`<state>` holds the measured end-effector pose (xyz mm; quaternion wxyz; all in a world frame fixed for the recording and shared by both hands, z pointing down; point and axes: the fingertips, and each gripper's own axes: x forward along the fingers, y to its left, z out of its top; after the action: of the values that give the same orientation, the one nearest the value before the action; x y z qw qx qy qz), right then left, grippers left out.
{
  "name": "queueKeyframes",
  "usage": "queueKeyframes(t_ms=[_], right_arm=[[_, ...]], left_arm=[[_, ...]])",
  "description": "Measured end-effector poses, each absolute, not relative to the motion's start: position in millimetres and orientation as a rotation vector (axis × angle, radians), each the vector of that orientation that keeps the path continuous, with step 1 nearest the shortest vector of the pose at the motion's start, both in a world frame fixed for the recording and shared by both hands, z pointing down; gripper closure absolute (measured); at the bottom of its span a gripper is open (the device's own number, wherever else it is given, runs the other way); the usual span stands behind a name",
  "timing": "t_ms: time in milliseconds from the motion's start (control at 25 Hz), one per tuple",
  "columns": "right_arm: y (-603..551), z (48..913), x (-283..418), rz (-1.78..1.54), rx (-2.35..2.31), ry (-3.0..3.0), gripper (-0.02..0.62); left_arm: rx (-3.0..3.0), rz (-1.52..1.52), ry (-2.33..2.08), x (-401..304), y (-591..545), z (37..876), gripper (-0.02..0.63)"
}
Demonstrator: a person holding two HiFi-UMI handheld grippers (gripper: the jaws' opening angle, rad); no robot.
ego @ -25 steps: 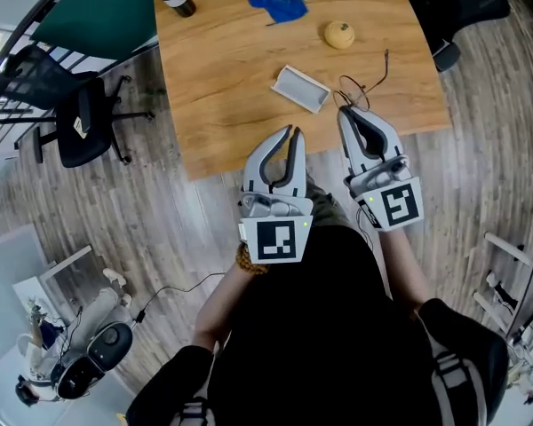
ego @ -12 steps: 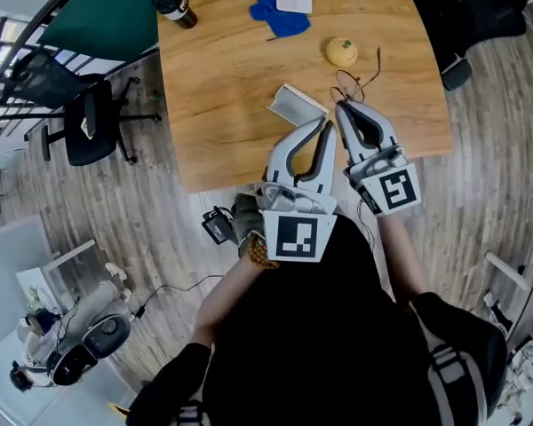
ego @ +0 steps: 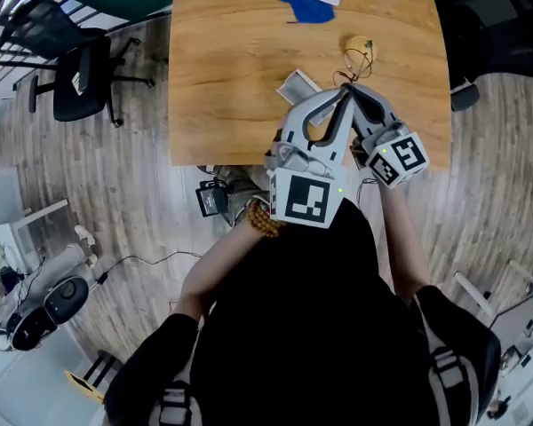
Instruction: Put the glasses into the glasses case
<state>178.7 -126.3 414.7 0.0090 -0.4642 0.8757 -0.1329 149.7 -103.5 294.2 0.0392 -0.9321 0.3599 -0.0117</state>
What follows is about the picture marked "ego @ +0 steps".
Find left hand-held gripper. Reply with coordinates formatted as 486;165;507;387
264;84;357;230

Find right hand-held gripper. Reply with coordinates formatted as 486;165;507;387
344;83;431;191

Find grey glasses case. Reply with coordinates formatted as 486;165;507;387
276;68;334;129

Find thin brown wire-frame glasses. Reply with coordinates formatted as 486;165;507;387
331;46;375;89

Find person's left forearm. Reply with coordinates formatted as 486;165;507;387
175;219;273;324

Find person's right forearm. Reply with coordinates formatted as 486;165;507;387
376;178;433;306

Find person's left hand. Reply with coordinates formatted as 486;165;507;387
272;115;290;145

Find yellow round object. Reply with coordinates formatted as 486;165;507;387
345;35;378;63

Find person's grey trouser leg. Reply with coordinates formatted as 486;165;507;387
211;163;273;228

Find black power adapter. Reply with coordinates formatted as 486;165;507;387
194;178;230;219

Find person's black top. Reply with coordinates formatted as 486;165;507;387
102;196;503;426

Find black office chair with armrests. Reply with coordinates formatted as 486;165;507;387
12;35;157;129

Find black mesh-back chair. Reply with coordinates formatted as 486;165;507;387
0;0;108;67

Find white low cabinet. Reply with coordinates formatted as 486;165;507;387
0;198;71;276

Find black slatted stool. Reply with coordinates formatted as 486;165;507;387
81;348;126;391

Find yellow cardboard box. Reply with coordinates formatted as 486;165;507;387
63;367;106;406

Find brown bead bracelet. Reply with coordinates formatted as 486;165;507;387
244;196;287;239

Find black floor cable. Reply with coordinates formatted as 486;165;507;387
88;249;203;289

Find white frame desk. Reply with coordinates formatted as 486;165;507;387
451;258;533;426

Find grey backpack strap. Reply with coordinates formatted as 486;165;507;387
157;379;202;426
418;317;480;426

